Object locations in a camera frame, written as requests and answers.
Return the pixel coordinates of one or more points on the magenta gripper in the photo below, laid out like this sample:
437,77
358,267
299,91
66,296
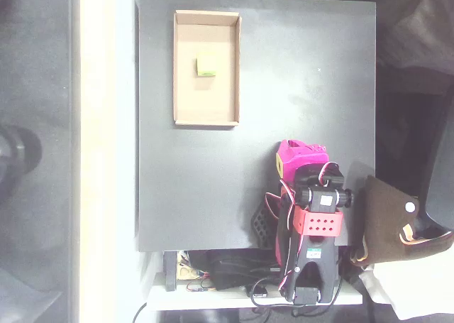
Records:
297,158

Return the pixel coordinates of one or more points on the green cube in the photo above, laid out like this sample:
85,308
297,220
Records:
206,65

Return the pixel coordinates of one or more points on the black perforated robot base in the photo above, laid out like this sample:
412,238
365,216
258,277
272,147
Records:
262,227

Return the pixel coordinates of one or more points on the cardboard box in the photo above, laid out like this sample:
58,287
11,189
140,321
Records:
205,99

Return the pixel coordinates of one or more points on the dark grey work board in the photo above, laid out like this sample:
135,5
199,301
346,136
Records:
198,181

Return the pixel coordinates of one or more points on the black usb adapter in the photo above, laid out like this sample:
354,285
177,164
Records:
258,291

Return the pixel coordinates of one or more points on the grey fabric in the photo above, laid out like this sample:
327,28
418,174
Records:
422,35

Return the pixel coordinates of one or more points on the white cloth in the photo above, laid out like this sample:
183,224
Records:
408,287

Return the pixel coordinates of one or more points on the light wooden piece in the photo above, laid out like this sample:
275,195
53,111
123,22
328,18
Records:
186,272

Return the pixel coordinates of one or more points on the black table clamp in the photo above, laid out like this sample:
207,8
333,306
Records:
170,271

